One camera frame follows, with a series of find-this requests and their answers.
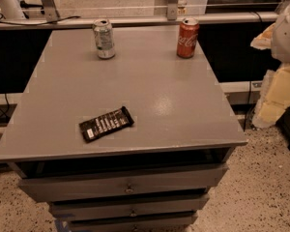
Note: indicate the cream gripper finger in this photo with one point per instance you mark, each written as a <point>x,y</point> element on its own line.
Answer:
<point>274,97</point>
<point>263,40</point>

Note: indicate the silver green 7up can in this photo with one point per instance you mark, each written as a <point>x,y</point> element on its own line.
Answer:
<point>104,40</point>

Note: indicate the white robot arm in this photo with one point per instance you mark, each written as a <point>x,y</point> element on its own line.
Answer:
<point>280,45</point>

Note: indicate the red coca-cola can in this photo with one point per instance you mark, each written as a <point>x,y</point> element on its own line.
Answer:
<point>187,39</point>

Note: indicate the top grey drawer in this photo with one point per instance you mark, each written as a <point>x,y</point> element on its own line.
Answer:
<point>110,184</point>

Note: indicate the grey drawer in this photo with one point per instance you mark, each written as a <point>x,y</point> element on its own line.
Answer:
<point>130,206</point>
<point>110,184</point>
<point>132,224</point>

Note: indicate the middle grey drawer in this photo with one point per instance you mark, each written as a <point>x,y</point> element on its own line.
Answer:
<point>130,206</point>

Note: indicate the grey drawer cabinet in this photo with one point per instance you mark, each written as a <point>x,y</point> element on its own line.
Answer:
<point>125,144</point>

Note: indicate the bottom grey drawer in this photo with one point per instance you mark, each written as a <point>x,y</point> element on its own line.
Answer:
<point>132,224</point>

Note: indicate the black snack bar wrapper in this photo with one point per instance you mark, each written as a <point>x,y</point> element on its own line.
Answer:
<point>106,124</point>

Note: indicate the grey metal railing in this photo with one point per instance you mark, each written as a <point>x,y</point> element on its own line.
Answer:
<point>52,19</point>

